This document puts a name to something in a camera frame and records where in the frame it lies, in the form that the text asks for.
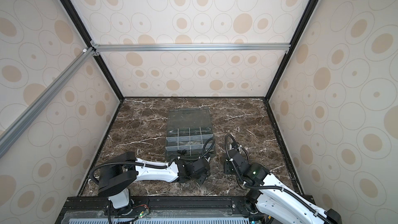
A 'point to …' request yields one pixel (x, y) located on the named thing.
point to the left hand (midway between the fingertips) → (209, 175)
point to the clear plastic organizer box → (188, 130)
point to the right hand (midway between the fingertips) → (227, 162)
